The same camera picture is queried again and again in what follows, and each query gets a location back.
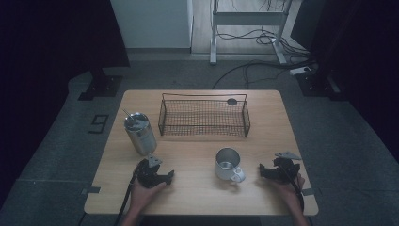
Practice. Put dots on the black stand base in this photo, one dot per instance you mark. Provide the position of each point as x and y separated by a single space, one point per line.
102 86
316 84

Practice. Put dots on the white desk frame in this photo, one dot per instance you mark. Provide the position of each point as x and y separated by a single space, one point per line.
247 18

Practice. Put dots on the person's right hand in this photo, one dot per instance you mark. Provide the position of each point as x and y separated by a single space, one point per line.
288 193

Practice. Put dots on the white power strip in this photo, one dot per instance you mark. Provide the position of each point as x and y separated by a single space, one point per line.
299 70

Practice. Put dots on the person's left hand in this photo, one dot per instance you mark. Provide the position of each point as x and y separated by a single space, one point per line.
142 196

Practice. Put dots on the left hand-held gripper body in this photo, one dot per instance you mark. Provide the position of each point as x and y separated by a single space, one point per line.
147 175

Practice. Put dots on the metal straw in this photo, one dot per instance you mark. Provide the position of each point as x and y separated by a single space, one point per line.
128 114

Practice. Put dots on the black round basket tag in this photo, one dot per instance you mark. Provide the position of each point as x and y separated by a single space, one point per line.
232 101

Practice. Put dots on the dark curtain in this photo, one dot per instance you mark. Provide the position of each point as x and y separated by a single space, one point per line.
47 62
360 62

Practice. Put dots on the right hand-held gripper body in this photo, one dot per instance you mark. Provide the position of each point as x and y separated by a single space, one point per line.
284 171

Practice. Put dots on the white mug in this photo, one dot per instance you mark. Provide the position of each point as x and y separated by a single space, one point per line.
227 164

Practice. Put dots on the stainless steel tumbler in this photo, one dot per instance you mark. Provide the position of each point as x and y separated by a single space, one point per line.
141 135

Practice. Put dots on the grey tape strip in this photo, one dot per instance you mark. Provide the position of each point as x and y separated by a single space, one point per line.
308 191
93 190

